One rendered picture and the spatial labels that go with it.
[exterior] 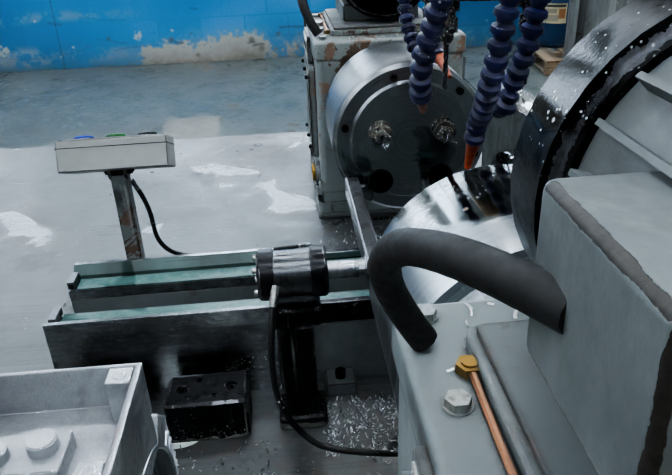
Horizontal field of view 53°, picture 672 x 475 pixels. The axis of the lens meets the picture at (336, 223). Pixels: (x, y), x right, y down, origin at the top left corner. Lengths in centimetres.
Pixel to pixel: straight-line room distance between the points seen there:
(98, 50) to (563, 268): 659
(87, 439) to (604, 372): 32
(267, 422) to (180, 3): 582
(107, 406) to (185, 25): 616
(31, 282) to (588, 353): 117
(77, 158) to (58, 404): 68
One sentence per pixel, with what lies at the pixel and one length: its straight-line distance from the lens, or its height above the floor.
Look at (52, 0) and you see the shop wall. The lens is 679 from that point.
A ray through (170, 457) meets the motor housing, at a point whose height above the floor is 104.
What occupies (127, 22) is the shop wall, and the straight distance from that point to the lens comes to 665.
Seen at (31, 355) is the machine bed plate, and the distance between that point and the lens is 112.
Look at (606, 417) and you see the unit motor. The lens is 22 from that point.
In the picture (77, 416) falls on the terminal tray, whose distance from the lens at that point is 47.
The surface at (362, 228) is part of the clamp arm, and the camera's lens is 83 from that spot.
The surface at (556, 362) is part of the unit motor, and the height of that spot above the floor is 126.
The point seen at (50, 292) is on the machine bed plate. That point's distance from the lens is 127.
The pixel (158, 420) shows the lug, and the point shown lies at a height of 109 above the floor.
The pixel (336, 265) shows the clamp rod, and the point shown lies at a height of 102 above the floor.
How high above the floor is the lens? 141
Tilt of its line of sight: 27 degrees down
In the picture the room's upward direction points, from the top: 3 degrees counter-clockwise
